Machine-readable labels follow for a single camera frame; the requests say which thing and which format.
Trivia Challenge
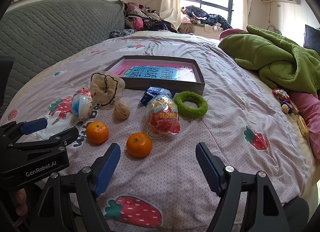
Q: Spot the green fuzzy scrunchie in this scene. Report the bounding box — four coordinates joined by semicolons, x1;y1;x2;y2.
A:
174;91;209;118

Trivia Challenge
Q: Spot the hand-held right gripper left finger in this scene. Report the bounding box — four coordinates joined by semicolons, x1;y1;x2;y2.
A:
30;143;121;232

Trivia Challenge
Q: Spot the person's left hand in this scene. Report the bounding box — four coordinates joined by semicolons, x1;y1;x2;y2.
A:
12;188;27;224

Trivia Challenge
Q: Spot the blue white egg-shaped toy packet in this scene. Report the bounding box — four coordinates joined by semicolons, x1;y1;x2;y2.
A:
71;88;95;120

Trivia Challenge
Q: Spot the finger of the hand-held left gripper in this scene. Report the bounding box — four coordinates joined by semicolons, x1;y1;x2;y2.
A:
7;127;79;150
0;118;49;145

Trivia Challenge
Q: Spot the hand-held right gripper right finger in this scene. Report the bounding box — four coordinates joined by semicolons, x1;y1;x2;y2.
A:
195;142;290;232

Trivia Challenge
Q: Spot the dark patterned cloth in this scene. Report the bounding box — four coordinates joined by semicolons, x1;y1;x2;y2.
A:
109;29;135;39

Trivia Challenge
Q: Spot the grey quilted headboard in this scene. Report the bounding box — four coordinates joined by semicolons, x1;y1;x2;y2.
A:
0;0;125;112

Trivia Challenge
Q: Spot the orange mandarin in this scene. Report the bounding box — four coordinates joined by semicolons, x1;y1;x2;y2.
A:
86;121;109;144
126;132;153;158

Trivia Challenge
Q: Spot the pile of dark clothes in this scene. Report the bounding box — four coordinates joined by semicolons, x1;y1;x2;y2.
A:
180;5;233;32

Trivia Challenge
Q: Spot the pink pillow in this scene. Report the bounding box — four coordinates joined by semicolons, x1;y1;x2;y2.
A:
290;91;320;160

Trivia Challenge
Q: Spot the pile of mixed clothes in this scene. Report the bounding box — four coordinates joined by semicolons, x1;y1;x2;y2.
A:
124;1;180;32

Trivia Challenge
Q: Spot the grey cardboard box tray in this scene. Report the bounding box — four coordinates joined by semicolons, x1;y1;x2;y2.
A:
104;55;206;97

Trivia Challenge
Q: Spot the blue snack packet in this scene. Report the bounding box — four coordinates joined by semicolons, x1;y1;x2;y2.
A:
139;86;175;105

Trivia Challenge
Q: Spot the small red doll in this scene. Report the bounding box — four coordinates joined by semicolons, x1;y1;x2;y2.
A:
272;88;294;114

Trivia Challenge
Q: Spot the red egg-shaped toy packet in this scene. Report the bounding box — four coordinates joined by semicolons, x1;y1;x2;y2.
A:
146;94;181;136

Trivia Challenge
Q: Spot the walnut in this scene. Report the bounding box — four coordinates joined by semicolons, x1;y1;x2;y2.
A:
113;101;131;120

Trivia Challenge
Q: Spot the pink cushion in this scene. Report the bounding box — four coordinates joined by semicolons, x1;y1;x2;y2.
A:
219;28;248;42

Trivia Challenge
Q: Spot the sheer beige scrunchie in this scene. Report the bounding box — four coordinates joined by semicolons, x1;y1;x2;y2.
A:
89;72;126;107

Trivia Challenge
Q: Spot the yellow snack packet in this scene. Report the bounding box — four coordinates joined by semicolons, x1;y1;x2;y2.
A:
296;115;310;139

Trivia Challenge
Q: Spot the black television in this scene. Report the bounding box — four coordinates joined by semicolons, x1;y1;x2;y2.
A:
304;24;320;52

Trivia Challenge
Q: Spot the green blanket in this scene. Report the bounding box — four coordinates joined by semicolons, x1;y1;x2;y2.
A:
218;25;320;95

